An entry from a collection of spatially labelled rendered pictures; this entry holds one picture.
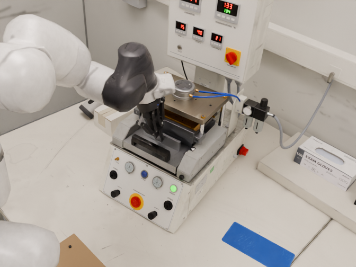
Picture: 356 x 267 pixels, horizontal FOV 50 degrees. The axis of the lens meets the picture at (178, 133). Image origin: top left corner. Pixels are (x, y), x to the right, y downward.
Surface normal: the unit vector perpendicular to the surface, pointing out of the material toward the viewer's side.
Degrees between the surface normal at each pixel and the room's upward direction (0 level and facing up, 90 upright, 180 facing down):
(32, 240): 10
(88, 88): 78
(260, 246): 0
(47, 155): 0
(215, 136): 0
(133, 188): 65
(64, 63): 100
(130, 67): 53
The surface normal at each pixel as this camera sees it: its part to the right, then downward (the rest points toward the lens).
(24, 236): 0.22, -0.79
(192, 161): -0.31, -0.27
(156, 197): -0.47, 0.12
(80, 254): -0.01, -0.79
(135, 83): 0.46, -0.29
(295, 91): -0.71, 0.40
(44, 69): 0.95, -0.12
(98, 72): -0.15, -0.57
